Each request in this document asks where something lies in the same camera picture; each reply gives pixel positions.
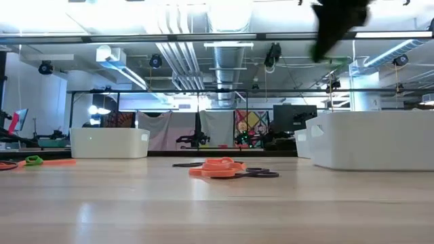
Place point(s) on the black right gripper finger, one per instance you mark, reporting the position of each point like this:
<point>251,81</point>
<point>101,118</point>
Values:
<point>339,20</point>

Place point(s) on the dark purple rubber band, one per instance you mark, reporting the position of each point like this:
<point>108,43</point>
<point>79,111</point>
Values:
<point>261,174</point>
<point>186,164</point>
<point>8,166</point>

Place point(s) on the orange rubber band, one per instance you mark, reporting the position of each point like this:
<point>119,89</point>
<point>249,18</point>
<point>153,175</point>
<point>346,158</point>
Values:
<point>217,173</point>
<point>220,160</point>
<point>57,162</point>

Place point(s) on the green rubber band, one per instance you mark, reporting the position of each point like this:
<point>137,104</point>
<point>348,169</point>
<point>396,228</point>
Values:
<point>34,160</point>

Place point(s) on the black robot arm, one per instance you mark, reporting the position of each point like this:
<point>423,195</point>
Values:
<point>195,139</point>

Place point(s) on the black ceiling spotlight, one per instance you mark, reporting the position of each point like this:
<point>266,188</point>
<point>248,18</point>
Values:
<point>400,60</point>
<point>273,54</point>
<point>334,85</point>
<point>45,67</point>
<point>155,61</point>

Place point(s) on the black computer monitor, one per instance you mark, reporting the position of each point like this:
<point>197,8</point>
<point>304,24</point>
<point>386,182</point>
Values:
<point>291,117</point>

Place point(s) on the white plastic basket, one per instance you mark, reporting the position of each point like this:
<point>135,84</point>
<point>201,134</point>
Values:
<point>301,144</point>
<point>373,140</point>
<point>108,142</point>

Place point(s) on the colourful geometric cloth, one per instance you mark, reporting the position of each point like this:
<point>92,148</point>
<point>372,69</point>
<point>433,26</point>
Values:
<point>252,125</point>

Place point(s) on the white hanging cloth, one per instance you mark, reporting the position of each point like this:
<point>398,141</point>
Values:
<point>217,125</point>

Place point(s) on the pale pink cloth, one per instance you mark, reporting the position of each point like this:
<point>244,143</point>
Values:
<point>162,130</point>

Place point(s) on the teal work table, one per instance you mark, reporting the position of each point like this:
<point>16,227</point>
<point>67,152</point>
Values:
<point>52,143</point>

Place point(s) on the small tilted monitor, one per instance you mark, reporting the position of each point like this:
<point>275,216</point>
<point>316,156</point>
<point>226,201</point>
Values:
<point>23,117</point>

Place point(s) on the white ceiling duct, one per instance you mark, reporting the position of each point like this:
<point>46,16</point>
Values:
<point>390,54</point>

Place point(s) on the silver ventilation duct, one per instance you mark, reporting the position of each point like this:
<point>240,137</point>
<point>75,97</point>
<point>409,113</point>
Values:
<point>230,67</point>

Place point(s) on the black aluminium rig frame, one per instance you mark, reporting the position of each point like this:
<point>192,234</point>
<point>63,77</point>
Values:
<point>220,154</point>

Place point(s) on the black metal rack frame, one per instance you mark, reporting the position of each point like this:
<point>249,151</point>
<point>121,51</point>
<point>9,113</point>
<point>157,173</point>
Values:
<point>156,91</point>

